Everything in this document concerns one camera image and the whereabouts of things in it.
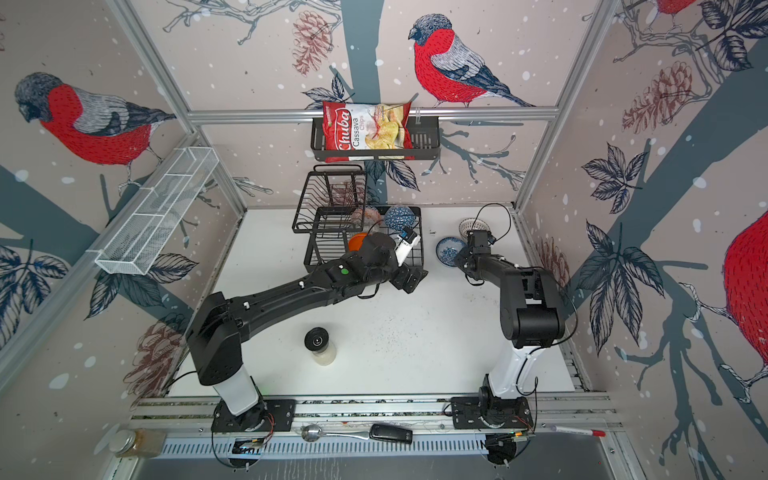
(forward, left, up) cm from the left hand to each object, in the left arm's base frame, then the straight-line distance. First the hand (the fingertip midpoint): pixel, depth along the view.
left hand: (416, 263), depth 77 cm
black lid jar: (-16, +26, -11) cm, 32 cm away
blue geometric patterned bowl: (+35, +3, -19) cm, 40 cm away
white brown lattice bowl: (+29, -27, -18) cm, 44 cm away
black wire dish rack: (+36, +30, -15) cm, 49 cm away
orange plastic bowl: (+17, +19, -13) cm, 28 cm away
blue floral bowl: (+19, -14, -19) cm, 30 cm away
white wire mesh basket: (+2, +69, +8) cm, 70 cm away
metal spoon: (-35, +26, -20) cm, 48 cm away
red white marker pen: (-35, -39, -22) cm, 57 cm away
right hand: (+13, -17, -19) cm, 29 cm away
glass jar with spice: (-37, +62, -16) cm, 74 cm away
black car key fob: (-35, +7, -19) cm, 41 cm away
